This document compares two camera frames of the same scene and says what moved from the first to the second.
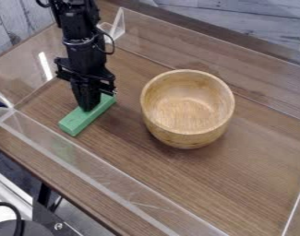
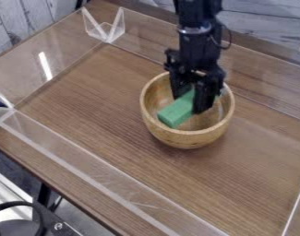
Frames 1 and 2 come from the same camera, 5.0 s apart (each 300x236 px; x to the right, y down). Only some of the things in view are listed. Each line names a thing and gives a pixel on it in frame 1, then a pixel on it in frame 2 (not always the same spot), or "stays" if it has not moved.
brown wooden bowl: x=188 y=106 stays
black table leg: x=45 y=194 stays
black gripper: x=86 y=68 to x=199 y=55
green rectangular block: x=78 y=118 to x=179 y=110
